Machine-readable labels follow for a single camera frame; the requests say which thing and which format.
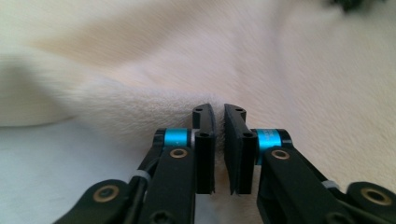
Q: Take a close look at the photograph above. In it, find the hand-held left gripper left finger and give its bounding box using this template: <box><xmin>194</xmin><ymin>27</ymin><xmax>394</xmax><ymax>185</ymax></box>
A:
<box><xmin>190</xmin><ymin>103</ymin><xmax>217</xmax><ymax>196</ymax></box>

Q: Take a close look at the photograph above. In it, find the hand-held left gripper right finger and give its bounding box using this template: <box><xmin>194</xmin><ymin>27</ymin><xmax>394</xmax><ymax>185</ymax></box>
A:
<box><xmin>222</xmin><ymin>103</ymin><xmax>259</xmax><ymax>197</ymax></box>

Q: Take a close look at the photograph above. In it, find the cream terry towel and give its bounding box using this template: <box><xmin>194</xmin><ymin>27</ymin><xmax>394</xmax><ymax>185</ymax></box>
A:
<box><xmin>0</xmin><ymin>0</ymin><xmax>396</xmax><ymax>224</ymax></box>

